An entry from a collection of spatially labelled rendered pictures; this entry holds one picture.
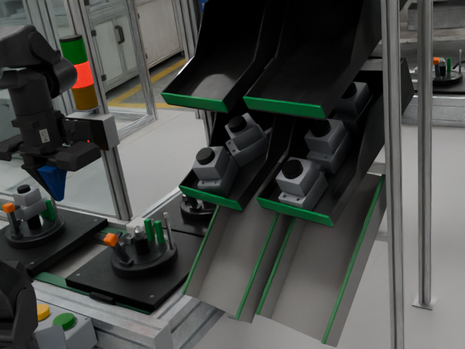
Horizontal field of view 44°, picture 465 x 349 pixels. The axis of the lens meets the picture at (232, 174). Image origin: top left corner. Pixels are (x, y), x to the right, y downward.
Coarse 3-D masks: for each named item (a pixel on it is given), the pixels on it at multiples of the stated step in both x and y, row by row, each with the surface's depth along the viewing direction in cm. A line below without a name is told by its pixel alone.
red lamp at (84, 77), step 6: (78, 66) 123; (84, 66) 124; (78, 72) 123; (84, 72) 124; (90, 72) 126; (78, 78) 124; (84, 78) 124; (90, 78) 126; (78, 84) 124; (84, 84) 125; (90, 84) 126
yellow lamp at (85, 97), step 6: (72, 90) 126; (78, 90) 125; (84, 90) 125; (90, 90) 126; (78, 96) 126; (84, 96) 126; (90, 96) 126; (96, 96) 128; (78, 102) 126; (84, 102) 126; (90, 102) 127; (96, 102) 128; (78, 108) 127; (84, 108) 127; (90, 108) 127
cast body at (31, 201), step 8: (16, 192) 135; (24, 192) 134; (32, 192) 135; (16, 200) 135; (24, 200) 133; (32, 200) 135; (40, 200) 137; (24, 208) 133; (32, 208) 135; (40, 208) 137; (16, 216) 136; (24, 216) 134; (32, 216) 135
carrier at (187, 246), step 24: (120, 240) 131; (144, 240) 119; (168, 240) 124; (192, 240) 127; (96, 264) 123; (120, 264) 117; (144, 264) 117; (168, 264) 118; (192, 264) 118; (96, 288) 115; (120, 288) 114; (144, 288) 112; (168, 288) 111
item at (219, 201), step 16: (240, 112) 104; (256, 112) 104; (224, 128) 101; (272, 128) 91; (288, 128) 94; (224, 144) 102; (272, 144) 92; (288, 144) 95; (256, 160) 96; (272, 160) 92; (192, 176) 98; (240, 176) 94; (256, 176) 90; (192, 192) 94; (240, 192) 92; (256, 192) 91; (240, 208) 89
